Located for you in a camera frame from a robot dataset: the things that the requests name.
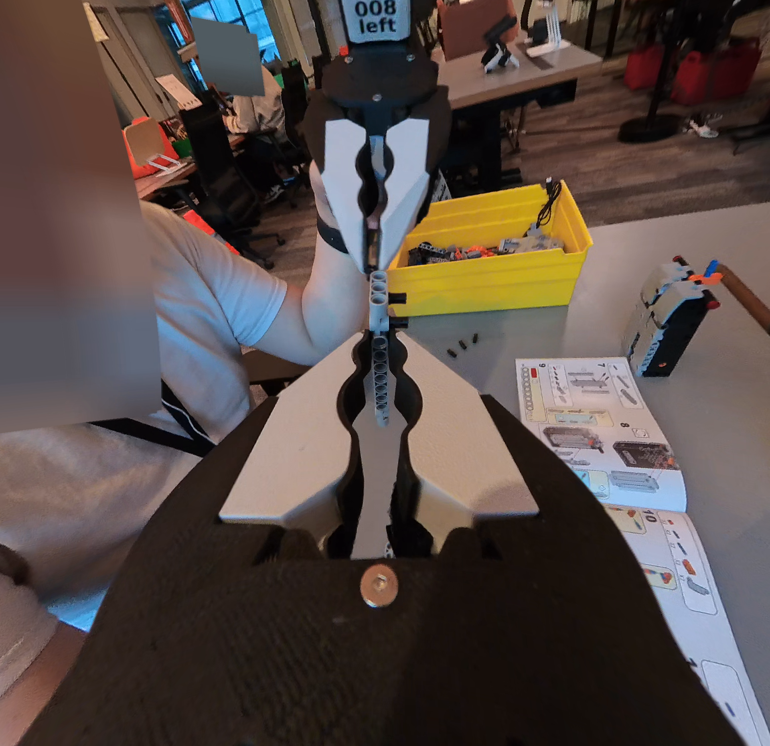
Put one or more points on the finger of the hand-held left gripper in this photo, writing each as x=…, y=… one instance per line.
x=412, y=168
x=343, y=174

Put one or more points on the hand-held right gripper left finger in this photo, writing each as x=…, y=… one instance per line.
x=289, y=457

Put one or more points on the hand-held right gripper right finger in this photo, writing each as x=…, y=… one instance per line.
x=463, y=457

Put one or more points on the grey technic beam assembly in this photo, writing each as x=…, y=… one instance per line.
x=380, y=373

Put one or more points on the person's left forearm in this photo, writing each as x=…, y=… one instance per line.
x=337, y=301

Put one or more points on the grey desk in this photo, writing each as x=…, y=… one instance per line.
x=601, y=313

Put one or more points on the person's left hand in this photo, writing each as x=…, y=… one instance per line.
x=319, y=192

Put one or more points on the white printed sheet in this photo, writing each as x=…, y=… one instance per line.
x=441, y=186

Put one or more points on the pile of technic parts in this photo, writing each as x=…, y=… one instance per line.
x=451, y=254

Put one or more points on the brown chair back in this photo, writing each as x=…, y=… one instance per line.
x=463, y=30

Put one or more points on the black office chair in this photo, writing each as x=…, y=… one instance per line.
x=222, y=186

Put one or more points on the black white gripper on stand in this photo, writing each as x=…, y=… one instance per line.
x=498, y=54

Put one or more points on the white instruction booklet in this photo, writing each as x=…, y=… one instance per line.
x=601, y=457

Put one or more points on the yellow plastic bin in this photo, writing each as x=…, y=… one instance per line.
x=481, y=289

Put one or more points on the grey technic battery box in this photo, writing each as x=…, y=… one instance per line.
x=532, y=242

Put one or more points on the grey background table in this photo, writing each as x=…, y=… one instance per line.
x=541, y=72

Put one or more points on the white desktop stand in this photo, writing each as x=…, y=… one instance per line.
x=550, y=36

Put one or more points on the orange box with cardboard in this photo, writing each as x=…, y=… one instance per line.
x=133, y=165

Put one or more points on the black pole stand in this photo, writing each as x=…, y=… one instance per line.
x=653, y=129

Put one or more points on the grey black technic model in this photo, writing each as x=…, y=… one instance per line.
x=674, y=325

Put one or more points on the red bag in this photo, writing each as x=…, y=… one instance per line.
x=645, y=66
x=716, y=72

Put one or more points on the brown rod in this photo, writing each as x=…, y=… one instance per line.
x=746, y=298

